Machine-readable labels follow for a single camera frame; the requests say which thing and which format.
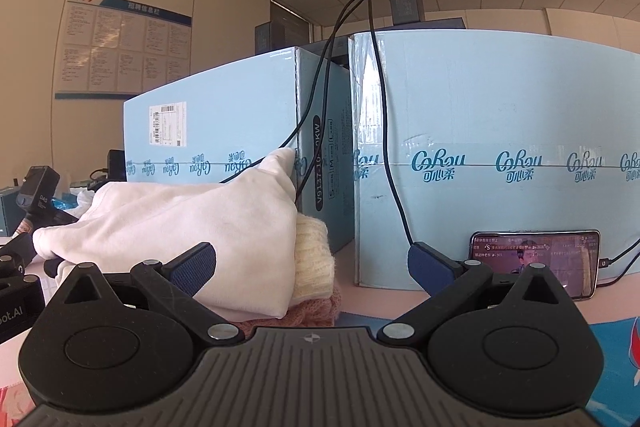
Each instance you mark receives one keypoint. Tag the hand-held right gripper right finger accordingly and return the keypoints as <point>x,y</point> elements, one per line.
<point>425,264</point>

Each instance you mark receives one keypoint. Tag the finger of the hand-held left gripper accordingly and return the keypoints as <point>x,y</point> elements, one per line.
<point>52,268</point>
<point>17,249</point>

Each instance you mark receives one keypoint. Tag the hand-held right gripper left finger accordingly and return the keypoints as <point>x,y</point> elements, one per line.
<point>192,268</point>

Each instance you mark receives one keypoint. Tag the white sweatshirt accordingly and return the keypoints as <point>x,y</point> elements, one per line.
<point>175,217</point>

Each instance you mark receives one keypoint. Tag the teal box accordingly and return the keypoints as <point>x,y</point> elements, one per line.
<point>9,212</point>

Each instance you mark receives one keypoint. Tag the black handheld device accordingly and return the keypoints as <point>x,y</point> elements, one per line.
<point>40,187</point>

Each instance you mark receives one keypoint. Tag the smartphone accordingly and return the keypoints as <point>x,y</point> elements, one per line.
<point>500,249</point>

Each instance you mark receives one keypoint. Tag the cream knitted sweater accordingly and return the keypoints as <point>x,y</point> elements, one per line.
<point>315,257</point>

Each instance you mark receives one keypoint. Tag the small black box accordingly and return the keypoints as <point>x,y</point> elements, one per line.
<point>116,164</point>

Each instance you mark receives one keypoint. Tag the pink knitted sweater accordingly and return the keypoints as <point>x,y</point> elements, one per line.
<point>310,311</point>

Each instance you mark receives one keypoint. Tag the light blue carton with label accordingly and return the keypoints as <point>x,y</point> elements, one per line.
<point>215,107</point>

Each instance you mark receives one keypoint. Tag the large light blue carton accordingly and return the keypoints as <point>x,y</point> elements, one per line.
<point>500,107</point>

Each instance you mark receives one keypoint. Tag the dark blue box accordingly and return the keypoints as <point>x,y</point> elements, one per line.
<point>440,24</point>

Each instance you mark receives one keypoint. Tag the small dark box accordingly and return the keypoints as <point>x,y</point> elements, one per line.
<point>282,38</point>

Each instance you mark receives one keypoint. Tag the black power adapter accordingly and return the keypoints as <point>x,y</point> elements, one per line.
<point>407,2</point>

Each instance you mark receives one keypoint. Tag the wall notice board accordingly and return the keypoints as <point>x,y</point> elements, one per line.
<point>125,42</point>

